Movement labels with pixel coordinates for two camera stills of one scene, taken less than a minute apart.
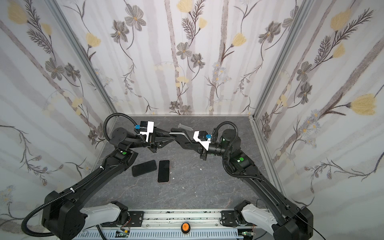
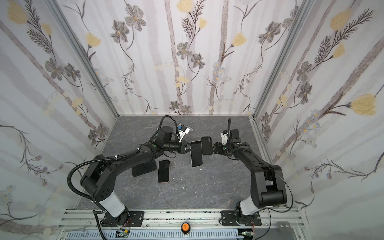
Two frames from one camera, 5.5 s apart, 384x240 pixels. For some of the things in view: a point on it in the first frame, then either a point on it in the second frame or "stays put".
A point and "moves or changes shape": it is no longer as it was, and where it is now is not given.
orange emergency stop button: x=185 y=228 stays put
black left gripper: x=152 y=139 → x=183 y=147
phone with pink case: x=163 y=171 stays put
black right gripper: x=201 y=147 → x=218 y=148
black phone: x=180 y=135 moves or changes shape
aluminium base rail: x=179 y=224 stays put
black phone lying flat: x=144 y=168 stays put
